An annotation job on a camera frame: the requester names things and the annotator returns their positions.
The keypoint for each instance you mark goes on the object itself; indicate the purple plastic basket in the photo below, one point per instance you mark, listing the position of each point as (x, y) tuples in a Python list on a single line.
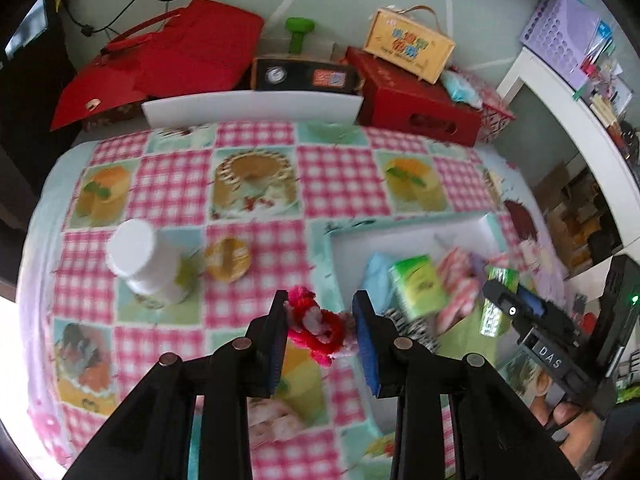
[(555, 30)]

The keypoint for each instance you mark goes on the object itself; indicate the red cardboard box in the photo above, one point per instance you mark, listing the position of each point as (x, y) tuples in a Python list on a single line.
[(415, 105)]

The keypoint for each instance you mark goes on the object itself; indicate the person's right hand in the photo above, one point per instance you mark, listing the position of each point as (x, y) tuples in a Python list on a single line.
[(575, 430)]

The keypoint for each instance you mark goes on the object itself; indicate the light blue packet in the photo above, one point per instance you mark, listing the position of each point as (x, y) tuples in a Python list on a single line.
[(377, 280)]

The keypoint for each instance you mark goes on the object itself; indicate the assorted stationery pile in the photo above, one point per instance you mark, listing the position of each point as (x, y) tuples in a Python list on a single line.
[(610, 90)]

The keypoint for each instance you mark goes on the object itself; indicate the red gift bag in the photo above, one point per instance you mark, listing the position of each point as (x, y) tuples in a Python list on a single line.
[(175, 55)]

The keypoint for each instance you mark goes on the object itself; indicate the white plastic bottle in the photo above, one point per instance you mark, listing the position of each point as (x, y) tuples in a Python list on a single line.
[(145, 265)]

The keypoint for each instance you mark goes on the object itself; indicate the red plush toy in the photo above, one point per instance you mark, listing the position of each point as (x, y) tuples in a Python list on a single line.
[(320, 330)]

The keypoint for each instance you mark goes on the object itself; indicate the green dumbbell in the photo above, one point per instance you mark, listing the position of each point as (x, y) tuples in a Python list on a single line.
[(299, 35)]

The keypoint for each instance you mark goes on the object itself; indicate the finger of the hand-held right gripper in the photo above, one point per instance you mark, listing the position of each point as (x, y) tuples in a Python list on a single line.
[(532, 302), (502, 300)]

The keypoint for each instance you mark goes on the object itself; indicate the white foam board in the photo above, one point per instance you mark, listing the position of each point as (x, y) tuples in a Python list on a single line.
[(250, 109)]

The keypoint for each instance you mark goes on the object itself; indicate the red patterned basket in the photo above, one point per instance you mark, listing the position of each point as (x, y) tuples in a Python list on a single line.
[(495, 110)]

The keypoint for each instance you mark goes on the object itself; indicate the green stick-shaped pack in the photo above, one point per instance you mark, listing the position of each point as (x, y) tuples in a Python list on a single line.
[(497, 285)]

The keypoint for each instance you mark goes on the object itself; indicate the round yellow tin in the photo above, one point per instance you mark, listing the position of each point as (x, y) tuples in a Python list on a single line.
[(227, 260)]

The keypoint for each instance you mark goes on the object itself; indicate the blue wet wipes pack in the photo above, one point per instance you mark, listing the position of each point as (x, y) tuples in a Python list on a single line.
[(460, 87)]

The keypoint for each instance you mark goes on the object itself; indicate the brown cardboard box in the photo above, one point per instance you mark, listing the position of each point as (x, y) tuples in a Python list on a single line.
[(560, 185)]

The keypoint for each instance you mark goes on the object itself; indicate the teal-edged white box tray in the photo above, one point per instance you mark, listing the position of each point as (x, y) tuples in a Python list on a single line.
[(350, 245)]

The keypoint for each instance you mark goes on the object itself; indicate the black box with gauge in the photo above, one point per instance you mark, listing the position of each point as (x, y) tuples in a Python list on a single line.
[(300, 76)]

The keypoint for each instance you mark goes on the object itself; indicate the pink checkered printed tablecloth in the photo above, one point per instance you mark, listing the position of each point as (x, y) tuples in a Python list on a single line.
[(170, 185)]

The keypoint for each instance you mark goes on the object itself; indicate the black appliance with screen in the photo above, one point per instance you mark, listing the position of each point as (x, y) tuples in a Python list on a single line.
[(25, 35)]

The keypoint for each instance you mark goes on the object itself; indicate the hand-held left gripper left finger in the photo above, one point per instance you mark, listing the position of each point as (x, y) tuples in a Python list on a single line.
[(270, 355)]

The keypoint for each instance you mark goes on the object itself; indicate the white shelf unit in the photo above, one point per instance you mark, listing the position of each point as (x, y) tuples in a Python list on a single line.
[(560, 105)]

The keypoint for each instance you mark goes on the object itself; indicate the black white striped cloth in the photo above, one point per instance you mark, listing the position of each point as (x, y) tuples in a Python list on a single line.
[(415, 330)]

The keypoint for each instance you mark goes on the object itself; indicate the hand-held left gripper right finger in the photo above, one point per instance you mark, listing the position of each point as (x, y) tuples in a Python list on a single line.
[(367, 350)]

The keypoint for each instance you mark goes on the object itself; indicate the pink striped snack packets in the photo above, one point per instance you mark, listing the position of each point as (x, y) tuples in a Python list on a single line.
[(457, 280)]

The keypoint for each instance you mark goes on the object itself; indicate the yellow-green tissue pack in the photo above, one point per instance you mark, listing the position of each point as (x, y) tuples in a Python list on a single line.
[(417, 285)]

